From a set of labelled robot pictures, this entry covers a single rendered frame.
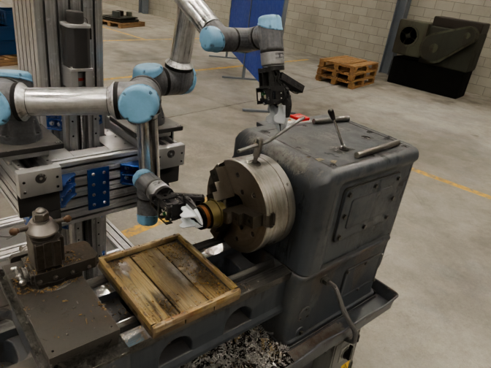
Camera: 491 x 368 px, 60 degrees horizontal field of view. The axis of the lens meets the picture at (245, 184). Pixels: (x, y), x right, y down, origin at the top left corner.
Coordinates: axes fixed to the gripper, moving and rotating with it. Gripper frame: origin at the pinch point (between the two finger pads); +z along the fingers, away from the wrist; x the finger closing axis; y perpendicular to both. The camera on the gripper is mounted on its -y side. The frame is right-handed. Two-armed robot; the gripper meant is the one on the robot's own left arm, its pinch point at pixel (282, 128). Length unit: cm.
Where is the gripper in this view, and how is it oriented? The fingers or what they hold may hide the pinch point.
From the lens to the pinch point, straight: 144.1
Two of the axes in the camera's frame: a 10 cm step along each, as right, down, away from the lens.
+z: 0.9, 9.8, 2.0
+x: 6.4, 0.9, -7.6
